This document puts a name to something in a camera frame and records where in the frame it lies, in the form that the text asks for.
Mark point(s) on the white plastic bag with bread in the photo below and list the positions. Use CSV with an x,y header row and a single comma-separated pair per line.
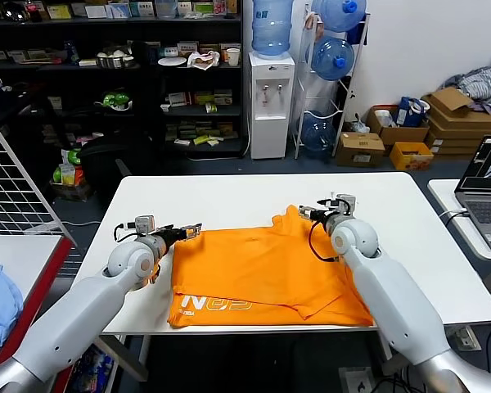
x,y
204,60

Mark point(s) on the closed cardboard box with label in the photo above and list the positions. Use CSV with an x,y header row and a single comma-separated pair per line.
x,y
360,152

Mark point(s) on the clear plastic container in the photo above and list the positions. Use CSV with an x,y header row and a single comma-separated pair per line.
x,y
165,9

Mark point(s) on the open cardboard box red rim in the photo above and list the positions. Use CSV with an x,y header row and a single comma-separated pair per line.
x,y
405,134

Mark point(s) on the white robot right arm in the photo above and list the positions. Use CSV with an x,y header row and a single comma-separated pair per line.
x,y
393,294

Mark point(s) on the black shelving unit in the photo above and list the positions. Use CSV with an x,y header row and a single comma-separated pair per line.
x,y
106,21

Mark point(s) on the cola bottle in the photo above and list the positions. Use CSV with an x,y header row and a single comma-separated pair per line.
x,y
34,10

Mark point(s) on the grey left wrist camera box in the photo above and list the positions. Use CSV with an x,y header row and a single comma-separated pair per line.
x,y
144,225

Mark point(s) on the red-edged white table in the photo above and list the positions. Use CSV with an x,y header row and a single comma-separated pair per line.
x,y
45,288

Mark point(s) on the blue printed carton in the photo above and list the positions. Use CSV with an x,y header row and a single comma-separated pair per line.
x,y
92,368

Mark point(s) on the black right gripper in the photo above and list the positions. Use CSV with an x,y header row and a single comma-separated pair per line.
x,y
322,216

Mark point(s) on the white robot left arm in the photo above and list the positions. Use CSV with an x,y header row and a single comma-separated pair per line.
x,y
65,311

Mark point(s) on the flat cardboard box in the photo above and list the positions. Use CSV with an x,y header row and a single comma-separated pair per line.
x,y
454,138
456,151

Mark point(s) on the grey floor plate with symbol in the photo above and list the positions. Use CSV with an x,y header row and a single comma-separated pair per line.
x,y
355,382

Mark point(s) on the blue shopping bag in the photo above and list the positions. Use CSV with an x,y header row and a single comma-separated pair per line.
x,y
407,111

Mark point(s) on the pink cloth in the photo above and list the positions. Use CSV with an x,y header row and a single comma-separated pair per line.
x,y
311,23

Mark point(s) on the yellow printed carton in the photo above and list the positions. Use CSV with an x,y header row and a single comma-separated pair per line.
x,y
411,160

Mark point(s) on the basket of snack packs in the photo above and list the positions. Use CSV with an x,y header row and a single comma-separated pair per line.
x,y
69,175

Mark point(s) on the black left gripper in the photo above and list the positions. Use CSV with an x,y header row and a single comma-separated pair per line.
x,y
169,236

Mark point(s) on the metal bowl with white buns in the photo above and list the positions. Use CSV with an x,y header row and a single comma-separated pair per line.
x,y
114,61

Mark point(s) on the grey floor power socket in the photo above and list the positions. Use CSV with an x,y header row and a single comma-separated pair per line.
x,y
469,340

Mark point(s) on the light blue cloth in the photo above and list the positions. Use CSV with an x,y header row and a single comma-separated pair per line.
x,y
0,307

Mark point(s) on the orange t-shirt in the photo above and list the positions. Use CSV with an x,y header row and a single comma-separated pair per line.
x,y
262,266

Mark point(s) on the grey striped clothes pile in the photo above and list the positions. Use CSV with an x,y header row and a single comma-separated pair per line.
x,y
478,84

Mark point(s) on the large blue water jug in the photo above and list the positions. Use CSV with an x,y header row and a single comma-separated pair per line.
x,y
335,14
317,136
272,31
329,60

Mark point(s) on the white paper cup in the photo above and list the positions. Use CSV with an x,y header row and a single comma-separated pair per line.
x,y
232,57

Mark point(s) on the large cardboard box open flap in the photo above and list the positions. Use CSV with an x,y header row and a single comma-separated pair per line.
x,y
466,115

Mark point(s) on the black office chair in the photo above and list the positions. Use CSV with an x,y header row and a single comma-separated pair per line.
x,y
106,163

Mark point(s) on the small white side table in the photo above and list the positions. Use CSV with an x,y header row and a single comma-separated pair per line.
x,y
446,196

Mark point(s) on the grey open laptop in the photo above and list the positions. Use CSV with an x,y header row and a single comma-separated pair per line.
x,y
483,213

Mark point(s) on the white plate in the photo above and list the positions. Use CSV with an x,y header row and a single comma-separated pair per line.
x,y
172,61

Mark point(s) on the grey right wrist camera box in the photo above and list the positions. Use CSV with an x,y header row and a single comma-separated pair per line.
x,y
347,204

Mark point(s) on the white water dispenser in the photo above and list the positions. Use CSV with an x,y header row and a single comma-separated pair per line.
x,y
270,134

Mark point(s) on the white bowl of green items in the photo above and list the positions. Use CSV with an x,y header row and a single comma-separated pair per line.
x,y
114,100

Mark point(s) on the large white table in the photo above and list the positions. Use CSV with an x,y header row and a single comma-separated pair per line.
x,y
413,245

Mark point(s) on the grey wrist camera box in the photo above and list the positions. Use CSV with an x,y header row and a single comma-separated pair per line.
x,y
144,225
347,204

